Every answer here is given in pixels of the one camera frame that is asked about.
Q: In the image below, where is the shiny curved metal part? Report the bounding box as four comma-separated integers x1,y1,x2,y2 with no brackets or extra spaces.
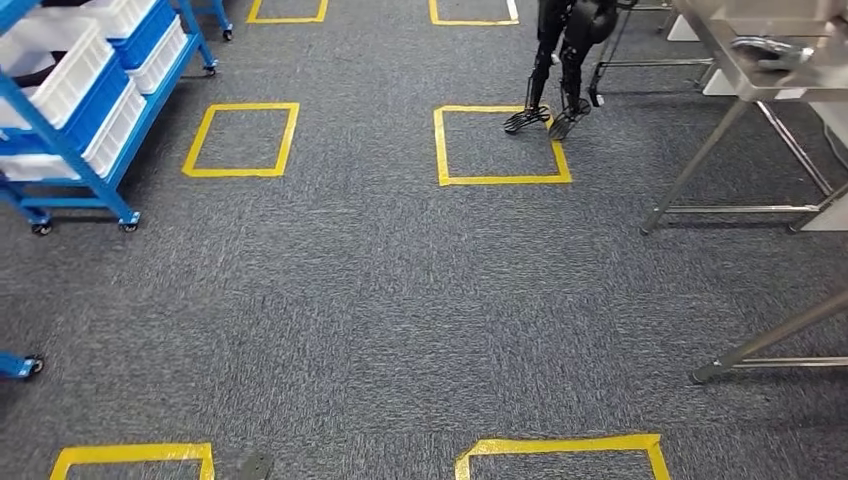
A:
730,36,816,72

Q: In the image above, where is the white storage bin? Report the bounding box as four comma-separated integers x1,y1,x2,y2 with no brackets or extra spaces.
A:
39,0,158,40
125,16,189,96
0,16,115,130
0,79,148,181

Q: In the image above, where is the yellow floor tape marking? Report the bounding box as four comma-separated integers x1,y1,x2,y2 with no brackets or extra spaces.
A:
433,103,574,187
181,101,301,179
454,433,672,480
49,442,217,480

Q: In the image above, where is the blue metal rack on castors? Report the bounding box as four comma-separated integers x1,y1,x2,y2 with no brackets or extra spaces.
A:
192,0,234,42
0,0,220,236

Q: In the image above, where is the small stainless steel table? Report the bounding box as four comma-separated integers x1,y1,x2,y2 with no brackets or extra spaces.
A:
639,0,848,236

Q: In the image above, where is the steel and black stand frame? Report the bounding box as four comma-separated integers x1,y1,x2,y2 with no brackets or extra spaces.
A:
588,0,718,107

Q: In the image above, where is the black humanoid robot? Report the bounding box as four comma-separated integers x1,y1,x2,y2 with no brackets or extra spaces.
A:
502,0,641,142

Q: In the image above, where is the black robot foot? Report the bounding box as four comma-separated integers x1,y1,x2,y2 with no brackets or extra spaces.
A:
237,451,274,480

